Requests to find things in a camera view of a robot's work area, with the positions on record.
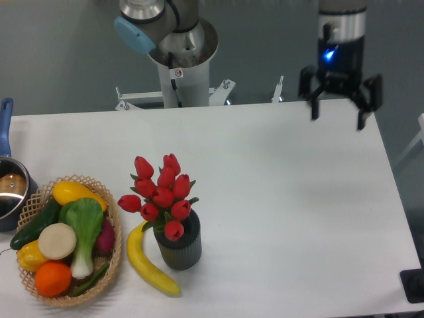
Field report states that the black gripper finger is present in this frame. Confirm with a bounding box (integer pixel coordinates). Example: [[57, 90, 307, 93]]
[[298, 66, 323, 121], [351, 74, 383, 131]]

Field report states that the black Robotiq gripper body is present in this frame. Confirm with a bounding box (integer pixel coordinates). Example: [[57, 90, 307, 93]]
[[317, 36, 365, 97]]

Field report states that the red tulip bouquet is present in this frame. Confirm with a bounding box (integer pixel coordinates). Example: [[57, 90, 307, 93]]
[[118, 153, 199, 242]]

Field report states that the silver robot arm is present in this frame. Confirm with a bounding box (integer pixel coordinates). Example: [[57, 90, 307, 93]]
[[114, 1, 382, 129]]

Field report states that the dark grey ribbed vase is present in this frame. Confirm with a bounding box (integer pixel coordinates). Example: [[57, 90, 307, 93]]
[[154, 210, 202, 270]]

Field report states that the black device at table edge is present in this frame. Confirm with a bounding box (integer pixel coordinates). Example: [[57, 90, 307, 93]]
[[399, 268, 423, 303]]

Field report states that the yellow banana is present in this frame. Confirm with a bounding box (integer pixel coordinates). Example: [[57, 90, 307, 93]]
[[127, 221, 181, 297]]

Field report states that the green bok choy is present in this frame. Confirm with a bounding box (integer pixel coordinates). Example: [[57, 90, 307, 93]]
[[59, 197, 103, 280]]

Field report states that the purple sweet potato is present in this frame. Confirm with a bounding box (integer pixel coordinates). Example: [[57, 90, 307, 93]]
[[95, 218, 115, 254]]

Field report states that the yellow squash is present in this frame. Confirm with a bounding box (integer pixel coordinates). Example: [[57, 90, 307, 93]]
[[52, 181, 107, 212]]

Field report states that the green pea pod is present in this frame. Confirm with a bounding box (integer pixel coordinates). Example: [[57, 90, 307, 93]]
[[69, 263, 109, 297]]

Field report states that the woven wicker basket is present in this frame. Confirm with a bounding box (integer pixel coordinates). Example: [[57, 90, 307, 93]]
[[16, 173, 123, 306]]

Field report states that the green cucumber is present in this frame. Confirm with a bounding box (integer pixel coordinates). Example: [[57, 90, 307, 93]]
[[10, 198, 62, 250]]

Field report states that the white round radish slice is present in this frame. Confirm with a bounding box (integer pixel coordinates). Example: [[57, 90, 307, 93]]
[[38, 223, 77, 260]]

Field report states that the orange fruit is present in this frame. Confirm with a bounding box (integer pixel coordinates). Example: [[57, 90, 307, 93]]
[[35, 261, 72, 297]]

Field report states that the yellow bell pepper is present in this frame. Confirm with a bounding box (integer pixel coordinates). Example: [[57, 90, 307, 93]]
[[17, 240, 50, 272]]

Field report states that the white frame at right edge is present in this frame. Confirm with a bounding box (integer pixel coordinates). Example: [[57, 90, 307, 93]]
[[393, 114, 423, 172]]

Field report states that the white metal mounting frame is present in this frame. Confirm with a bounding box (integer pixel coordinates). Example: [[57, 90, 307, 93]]
[[115, 76, 284, 111]]

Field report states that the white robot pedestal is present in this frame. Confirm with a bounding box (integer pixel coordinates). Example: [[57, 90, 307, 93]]
[[149, 17, 218, 108]]

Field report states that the black cable on pedestal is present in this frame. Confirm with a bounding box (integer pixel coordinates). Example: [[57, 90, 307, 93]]
[[167, 52, 184, 108]]

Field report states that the blue handled saucepan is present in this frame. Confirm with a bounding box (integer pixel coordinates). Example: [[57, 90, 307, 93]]
[[1, 98, 38, 232]]

